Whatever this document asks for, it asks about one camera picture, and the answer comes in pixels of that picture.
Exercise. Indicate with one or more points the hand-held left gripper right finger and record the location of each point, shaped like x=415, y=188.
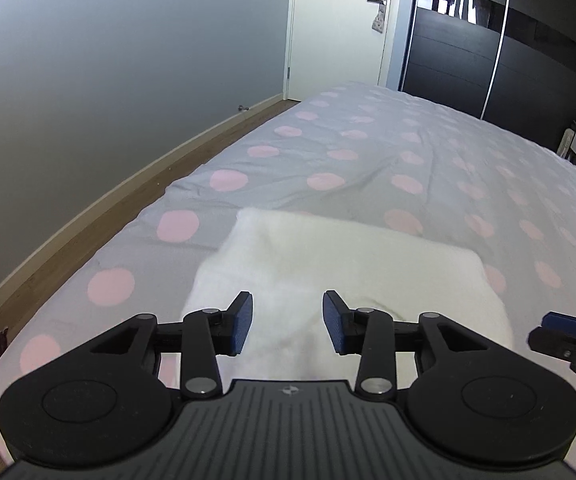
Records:
x=333, y=322

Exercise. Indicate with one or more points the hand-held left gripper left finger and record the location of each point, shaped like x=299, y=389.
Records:
x=242, y=322

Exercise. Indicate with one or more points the white textured garment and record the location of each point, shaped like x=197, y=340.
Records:
x=318, y=260

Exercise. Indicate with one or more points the bed with pink-dotted sheet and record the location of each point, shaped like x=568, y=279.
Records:
x=368, y=160

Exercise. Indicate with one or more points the cream door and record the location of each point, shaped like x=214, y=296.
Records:
x=338, y=30

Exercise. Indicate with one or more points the dark sliding wardrobe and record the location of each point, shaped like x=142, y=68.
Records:
x=468, y=50

